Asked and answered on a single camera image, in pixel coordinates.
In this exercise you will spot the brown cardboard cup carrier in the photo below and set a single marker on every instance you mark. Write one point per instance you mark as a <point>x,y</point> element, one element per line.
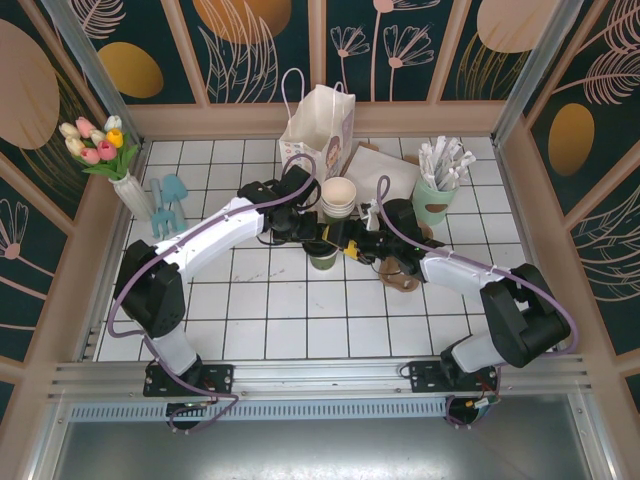
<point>395,285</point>

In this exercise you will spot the printed white paper bag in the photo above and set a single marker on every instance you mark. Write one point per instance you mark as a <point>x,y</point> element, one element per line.
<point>312,120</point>

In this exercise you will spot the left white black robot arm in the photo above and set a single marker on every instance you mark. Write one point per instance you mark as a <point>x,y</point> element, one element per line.
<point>210,230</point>

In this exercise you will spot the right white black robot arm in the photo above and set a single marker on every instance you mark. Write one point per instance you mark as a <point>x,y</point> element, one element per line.
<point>460,275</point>

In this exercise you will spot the stack of paper cups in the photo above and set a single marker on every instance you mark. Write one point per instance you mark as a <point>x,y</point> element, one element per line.
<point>339,192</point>

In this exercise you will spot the mint green straw holder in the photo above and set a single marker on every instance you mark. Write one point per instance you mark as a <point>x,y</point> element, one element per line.
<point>434,202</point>

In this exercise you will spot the white ribbed vase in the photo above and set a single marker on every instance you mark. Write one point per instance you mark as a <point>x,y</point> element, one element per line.
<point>131,197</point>

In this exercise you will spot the artificial tulip bouquet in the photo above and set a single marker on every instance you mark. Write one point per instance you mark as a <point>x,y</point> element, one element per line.
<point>100,150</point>

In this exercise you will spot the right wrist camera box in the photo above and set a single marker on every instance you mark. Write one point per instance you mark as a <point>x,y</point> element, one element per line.
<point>371,212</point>

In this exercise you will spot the aluminium mounting rail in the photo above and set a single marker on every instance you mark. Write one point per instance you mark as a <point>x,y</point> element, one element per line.
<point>320,375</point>

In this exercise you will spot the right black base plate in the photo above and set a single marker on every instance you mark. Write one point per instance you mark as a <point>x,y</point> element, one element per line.
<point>425,380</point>

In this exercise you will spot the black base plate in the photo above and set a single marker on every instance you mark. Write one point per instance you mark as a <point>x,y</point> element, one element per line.
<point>220,380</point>
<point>425,380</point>

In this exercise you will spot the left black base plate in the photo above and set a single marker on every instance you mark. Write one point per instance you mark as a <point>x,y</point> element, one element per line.
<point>220,380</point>

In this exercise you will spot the aluminium frame post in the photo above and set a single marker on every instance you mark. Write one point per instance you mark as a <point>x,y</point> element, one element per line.
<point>530,65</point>
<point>95,65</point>

